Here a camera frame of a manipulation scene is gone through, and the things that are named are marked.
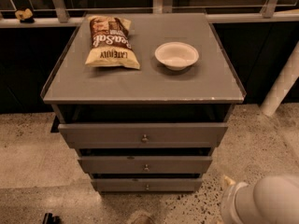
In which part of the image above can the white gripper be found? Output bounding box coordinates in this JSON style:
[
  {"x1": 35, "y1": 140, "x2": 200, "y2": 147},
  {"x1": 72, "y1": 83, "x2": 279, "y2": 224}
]
[{"x1": 221, "y1": 175, "x2": 249, "y2": 224}]

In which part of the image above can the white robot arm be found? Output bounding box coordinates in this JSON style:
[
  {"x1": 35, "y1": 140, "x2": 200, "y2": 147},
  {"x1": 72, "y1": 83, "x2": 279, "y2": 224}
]
[{"x1": 221, "y1": 175, "x2": 299, "y2": 224}]

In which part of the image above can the grey top drawer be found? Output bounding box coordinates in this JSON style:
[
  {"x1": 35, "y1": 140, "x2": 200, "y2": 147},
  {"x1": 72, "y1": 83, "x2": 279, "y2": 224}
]
[{"x1": 59, "y1": 122, "x2": 227, "y2": 149}]

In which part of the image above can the grey drawer cabinet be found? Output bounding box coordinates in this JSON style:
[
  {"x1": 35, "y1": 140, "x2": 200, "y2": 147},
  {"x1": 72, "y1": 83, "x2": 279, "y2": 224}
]
[{"x1": 41, "y1": 13, "x2": 246, "y2": 181}]

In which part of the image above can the white paper bowl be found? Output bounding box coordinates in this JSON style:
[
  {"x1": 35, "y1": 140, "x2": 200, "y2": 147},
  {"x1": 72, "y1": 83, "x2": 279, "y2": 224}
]
[{"x1": 154, "y1": 42, "x2": 199, "y2": 71}]

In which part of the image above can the sea salt chips bag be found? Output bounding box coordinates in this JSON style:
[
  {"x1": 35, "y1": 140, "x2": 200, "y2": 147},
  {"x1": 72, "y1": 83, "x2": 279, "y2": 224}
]
[{"x1": 85, "y1": 16, "x2": 140, "y2": 70}]

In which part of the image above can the black object on floor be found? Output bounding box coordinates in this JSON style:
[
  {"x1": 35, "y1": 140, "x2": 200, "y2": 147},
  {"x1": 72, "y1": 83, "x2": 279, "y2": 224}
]
[{"x1": 42, "y1": 213, "x2": 61, "y2": 224}]

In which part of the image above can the yellow black object on ledge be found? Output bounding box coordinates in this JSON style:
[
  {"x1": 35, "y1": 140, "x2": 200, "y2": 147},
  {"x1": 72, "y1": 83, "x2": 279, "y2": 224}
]
[{"x1": 15, "y1": 8, "x2": 35, "y2": 23}]

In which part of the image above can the white diagonal post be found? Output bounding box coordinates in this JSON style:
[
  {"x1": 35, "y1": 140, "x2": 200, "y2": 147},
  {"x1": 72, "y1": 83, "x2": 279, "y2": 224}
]
[{"x1": 260, "y1": 42, "x2": 299, "y2": 117}]

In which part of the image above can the metal railing frame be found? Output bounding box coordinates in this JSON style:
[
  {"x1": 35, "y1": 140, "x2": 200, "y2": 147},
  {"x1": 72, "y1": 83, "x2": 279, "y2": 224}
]
[{"x1": 0, "y1": 0, "x2": 299, "y2": 27}]

